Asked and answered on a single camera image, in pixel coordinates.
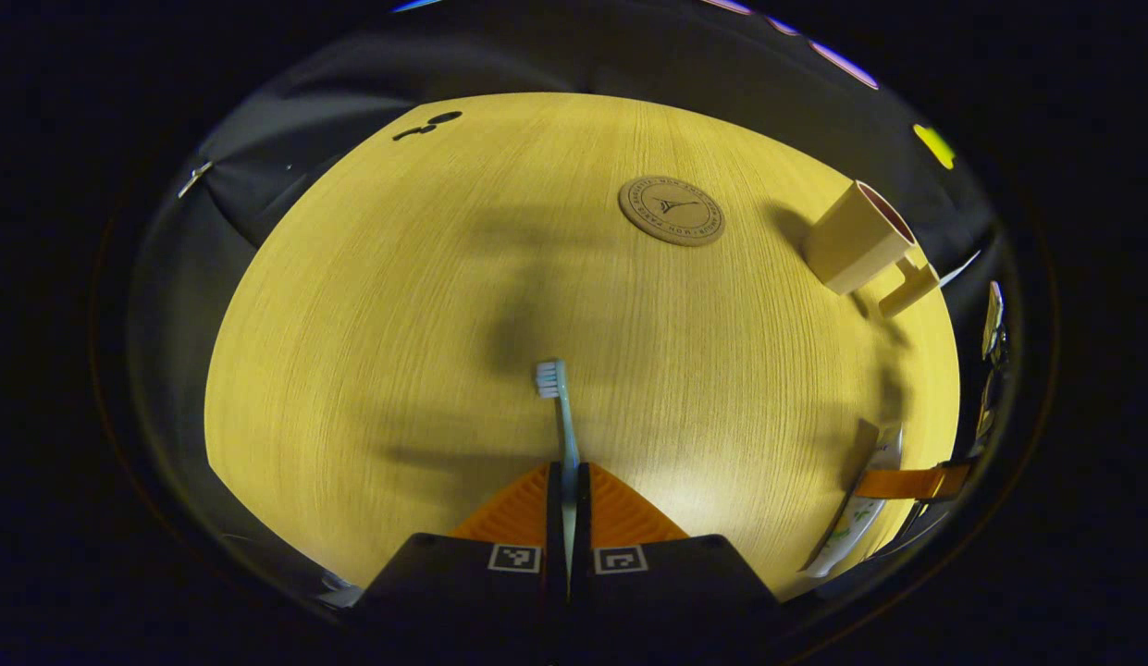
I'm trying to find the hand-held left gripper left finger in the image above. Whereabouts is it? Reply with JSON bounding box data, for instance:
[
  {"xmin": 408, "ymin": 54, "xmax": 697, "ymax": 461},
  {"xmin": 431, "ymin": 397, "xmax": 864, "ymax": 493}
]
[{"xmin": 352, "ymin": 462, "xmax": 567, "ymax": 639}]

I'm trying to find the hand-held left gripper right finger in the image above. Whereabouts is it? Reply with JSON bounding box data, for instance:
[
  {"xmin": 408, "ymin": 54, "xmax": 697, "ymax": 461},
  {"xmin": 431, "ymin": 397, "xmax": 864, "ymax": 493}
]
[{"xmin": 574, "ymin": 462, "xmax": 789, "ymax": 639}]

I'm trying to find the white toothpaste tube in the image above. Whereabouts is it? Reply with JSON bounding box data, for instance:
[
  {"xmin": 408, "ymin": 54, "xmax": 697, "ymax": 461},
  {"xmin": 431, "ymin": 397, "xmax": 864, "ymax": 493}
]
[{"xmin": 800, "ymin": 421, "xmax": 905, "ymax": 579}]

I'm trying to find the light green toothbrush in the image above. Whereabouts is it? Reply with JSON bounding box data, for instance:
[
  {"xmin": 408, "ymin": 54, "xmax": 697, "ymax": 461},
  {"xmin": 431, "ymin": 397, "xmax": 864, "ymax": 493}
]
[{"xmin": 535, "ymin": 359, "xmax": 582, "ymax": 598}]

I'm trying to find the beige cup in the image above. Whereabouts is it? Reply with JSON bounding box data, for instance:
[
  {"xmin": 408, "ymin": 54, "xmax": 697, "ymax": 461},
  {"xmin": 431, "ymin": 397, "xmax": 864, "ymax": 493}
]
[{"xmin": 803, "ymin": 180, "xmax": 942, "ymax": 320}]

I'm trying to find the round cork coaster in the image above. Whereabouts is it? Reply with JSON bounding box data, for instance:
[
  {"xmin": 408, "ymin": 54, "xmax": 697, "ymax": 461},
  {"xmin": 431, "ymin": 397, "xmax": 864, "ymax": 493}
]
[{"xmin": 617, "ymin": 176, "xmax": 726, "ymax": 247}]

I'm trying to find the wooden desktop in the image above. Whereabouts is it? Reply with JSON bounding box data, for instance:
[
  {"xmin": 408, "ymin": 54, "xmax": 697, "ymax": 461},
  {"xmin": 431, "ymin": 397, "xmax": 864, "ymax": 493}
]
[{"xmin": 204, "ymin": 91, "xmax": 963, "ymax": 602}]

